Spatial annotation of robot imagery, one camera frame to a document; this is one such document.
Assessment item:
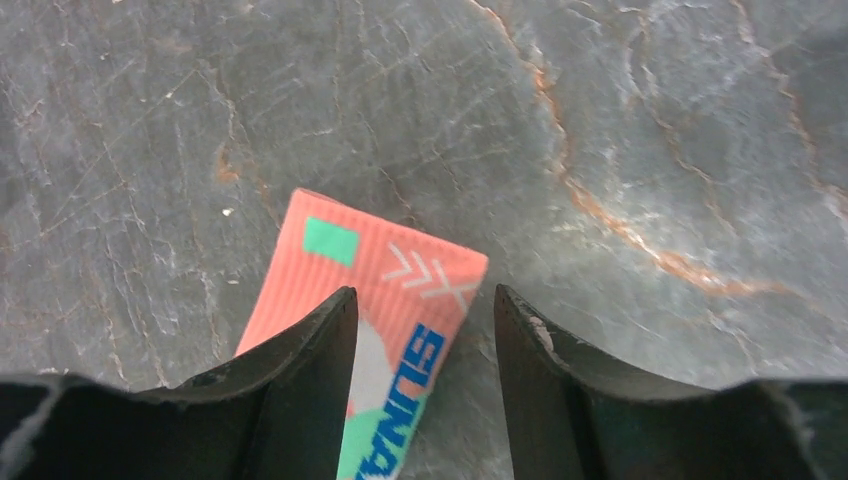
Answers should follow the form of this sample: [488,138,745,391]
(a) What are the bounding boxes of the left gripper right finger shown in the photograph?
[494,284,847,479]

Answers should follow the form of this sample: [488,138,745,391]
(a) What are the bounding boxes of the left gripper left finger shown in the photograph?
[1,287,358,479]

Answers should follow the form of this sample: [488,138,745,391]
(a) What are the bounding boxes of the pink sock green patches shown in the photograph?
[238,188,488,479]

